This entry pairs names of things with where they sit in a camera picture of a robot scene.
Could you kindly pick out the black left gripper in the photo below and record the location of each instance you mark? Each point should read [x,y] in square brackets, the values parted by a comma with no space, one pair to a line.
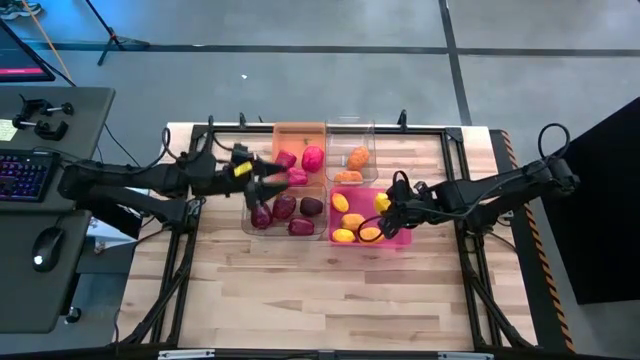
[230,181]

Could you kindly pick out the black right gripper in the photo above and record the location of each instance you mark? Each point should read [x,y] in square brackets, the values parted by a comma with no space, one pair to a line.
[420,206]

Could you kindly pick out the yellow lemon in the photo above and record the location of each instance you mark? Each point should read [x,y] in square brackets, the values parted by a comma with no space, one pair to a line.
[382,202]
[343,235]
[340,202]

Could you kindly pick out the pink red fruit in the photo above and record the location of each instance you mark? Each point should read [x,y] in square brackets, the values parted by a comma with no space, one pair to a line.
[297,176]
[285,159]
[312,158]

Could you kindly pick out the orange potato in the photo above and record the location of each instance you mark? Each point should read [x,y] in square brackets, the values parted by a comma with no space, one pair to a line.
[348,176]
[358,157]

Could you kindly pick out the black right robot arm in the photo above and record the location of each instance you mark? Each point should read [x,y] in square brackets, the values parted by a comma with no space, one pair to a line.
[500,190]

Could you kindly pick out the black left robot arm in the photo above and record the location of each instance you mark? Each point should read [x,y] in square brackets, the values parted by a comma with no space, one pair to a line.
[150,175]

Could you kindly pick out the yellow gripper tag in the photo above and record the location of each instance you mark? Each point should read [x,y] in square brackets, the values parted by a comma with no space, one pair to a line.
[243,168]

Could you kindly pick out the dark red fruit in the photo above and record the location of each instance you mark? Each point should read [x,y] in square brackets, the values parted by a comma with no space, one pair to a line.
[261,216]
[284,206]
[301,227]

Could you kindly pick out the pink plastic bin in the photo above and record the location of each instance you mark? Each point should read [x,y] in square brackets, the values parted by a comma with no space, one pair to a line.
[362,200]

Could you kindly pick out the golden yellow fruit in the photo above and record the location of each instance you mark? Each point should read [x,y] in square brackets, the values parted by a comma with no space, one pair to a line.
[371,234]
[352,221]

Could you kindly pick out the orange plastic bin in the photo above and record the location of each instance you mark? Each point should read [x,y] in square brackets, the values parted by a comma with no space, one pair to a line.
[295,137]

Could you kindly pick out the dark maroon fruit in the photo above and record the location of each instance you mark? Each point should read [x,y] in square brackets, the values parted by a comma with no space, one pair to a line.
[311,206]

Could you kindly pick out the black table clamp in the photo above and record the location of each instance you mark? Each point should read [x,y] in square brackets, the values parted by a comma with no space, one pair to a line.
[210,122]
[401,118]
[242,120]

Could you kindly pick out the clear plastic bin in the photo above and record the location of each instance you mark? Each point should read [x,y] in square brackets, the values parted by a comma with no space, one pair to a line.
[350,135]
[322,225]

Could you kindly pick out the black platform with hazard stripe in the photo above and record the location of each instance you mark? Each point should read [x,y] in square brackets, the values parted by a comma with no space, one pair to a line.
[537,280]

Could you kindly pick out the white paper sheet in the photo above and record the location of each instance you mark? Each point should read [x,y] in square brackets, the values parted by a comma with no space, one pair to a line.
[107,235]

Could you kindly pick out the black tripod stand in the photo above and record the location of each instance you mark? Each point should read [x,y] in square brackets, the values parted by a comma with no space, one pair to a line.
[122,42]

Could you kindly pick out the black floor mat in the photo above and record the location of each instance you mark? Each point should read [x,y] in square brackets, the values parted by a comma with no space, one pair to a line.
[600,225]

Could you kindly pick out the black c-clamp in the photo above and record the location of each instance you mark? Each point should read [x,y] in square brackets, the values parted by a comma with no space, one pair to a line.
[42,106]
[42,131]

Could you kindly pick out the black computer mouse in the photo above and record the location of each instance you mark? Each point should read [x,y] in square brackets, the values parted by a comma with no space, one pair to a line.
[47,248]

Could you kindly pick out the black desk knob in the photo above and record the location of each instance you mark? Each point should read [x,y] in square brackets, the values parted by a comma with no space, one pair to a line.
[73,314]

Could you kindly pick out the backlit black keyboard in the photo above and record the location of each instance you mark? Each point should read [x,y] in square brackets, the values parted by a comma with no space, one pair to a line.
[25,175]

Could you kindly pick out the pale yellow sticky note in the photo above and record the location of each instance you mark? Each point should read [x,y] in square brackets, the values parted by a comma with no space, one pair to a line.
[6,130]

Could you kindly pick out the dark grey desk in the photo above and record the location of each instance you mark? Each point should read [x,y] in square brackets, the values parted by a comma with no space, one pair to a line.
[30,300]

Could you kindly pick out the black monitor with pink bar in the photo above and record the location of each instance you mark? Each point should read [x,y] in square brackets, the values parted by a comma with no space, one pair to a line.
[20,55]

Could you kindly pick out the person's shoe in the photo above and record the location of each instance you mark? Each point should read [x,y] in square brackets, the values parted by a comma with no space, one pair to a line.
[22,7]

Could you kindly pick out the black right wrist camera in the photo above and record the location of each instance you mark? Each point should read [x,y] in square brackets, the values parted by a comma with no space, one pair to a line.
[417,189]

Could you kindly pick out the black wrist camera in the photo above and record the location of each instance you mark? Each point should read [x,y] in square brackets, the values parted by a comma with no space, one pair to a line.
[417,189]
[241,151]

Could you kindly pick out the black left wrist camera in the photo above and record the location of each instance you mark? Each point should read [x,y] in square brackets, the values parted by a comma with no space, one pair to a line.
[241,151]

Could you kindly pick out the black metal table frame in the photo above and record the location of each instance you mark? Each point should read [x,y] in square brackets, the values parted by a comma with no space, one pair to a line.
[425,131]

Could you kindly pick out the silver metal bracket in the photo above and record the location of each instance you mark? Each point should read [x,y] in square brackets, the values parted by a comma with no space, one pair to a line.
[185,354]
[465,356]

